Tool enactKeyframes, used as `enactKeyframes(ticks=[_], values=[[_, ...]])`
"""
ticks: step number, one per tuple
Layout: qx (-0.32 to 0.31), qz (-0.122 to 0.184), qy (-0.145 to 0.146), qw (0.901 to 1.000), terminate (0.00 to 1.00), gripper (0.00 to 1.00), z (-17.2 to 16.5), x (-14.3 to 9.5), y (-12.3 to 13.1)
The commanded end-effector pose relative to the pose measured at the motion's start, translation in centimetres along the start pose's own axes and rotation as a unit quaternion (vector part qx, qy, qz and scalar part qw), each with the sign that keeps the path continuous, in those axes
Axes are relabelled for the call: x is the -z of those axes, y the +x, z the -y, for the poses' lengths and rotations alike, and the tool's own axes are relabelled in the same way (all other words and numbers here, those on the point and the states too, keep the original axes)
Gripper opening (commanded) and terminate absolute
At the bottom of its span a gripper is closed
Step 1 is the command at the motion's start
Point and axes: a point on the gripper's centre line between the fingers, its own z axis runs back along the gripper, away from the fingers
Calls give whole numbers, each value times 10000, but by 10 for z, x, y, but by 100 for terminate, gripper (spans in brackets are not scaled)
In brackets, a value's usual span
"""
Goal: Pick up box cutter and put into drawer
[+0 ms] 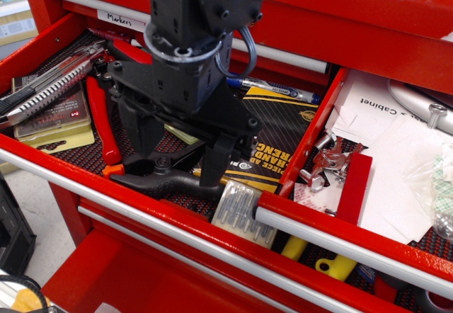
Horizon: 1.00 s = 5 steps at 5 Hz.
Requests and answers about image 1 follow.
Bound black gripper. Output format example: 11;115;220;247
108;56;261;187

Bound silver box cutter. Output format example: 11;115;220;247
1;40;105;129

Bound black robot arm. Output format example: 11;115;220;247
108;0;264;187

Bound black yellow tap wrench box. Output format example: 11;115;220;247
193;86;319;194

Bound red left open drawer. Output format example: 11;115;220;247
1;13;336;244

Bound red open drawer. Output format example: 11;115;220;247
256;67;452;298
1;13;336;244

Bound red right open drawer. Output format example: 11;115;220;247
256;67;452;298

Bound small yellow-green plastic case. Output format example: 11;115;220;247
164;124;199;145

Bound black spring clamp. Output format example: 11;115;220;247
103;142;225;201

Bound clear blade pack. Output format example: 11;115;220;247
211;181;277;249

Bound red crimping tool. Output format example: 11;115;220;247
106;40;152;64

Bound drill bit set package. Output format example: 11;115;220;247
13;83;95;154

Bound red marker pen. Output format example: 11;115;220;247
87;28;142;47

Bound white markers label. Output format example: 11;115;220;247
97;10;145;33

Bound blue dry erase marker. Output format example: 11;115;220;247
226;77;321;105

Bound silver keys and bolts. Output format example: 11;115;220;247
299;129;365;193

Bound white red-print desiccant packet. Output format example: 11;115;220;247
293;183;343;212

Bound red tool chest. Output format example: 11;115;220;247
19;0;453;313

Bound red magnetic strip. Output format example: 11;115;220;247
336;152;372;226

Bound white cabinet manual paper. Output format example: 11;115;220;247
326;69;452;244

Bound black crate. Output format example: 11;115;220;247
1;175;36;275

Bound clear plastic hardware bag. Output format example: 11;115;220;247
403;144;452;241

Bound silver bolt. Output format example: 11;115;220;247
427;103;447;129

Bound red wire stripper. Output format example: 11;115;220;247
86;53;122;165

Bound grey cable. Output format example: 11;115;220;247
214;25;258;79

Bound yellow tool handle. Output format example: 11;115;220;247
281;236;309;261

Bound yellow handled tool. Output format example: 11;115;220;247
315;255;357;282

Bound silver drawer handle bar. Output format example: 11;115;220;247
388;80;452;134

